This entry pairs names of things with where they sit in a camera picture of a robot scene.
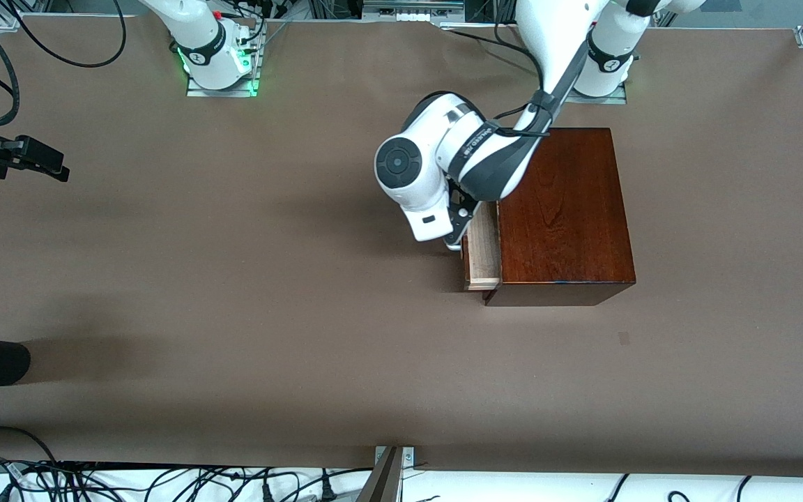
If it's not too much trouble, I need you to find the dark wooden drawer cabinet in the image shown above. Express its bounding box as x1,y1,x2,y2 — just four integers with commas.
483,128,636,307

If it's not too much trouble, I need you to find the wooden drawer with white handle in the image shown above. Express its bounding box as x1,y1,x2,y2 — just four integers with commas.
462,201,502,291

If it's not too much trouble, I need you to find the metal post with bracket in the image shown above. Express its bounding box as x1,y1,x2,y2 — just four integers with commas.
356,445,416,502

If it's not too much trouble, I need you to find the white power strip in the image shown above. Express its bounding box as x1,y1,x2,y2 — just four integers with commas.
363,0,465,25

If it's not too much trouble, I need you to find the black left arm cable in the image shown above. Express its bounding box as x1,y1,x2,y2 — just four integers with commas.
489,0,557,138

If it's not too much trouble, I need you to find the black right arm cable loop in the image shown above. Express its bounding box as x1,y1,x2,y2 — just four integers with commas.
15,0,128,69

